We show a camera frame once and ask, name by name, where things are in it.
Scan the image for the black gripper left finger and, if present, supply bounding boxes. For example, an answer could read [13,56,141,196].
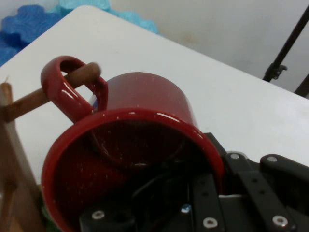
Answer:
[79,169,225,232]

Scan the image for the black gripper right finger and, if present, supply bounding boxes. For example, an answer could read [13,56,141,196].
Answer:
[204,132,309,232]

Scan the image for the red enamel mug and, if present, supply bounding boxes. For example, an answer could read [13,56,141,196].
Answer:
[40,55,226,232]

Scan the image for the black tripod stand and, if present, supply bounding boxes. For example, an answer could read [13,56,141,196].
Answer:
[262,3,309,99]

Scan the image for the light blue foam mat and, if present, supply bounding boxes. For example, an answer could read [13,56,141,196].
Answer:
[47,0,160,36]

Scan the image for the brown wooden mug tree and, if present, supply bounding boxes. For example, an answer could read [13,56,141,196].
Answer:
[0,62,102,232]

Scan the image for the dark blue foam mat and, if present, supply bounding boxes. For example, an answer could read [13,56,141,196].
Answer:
[0,4,64,68]

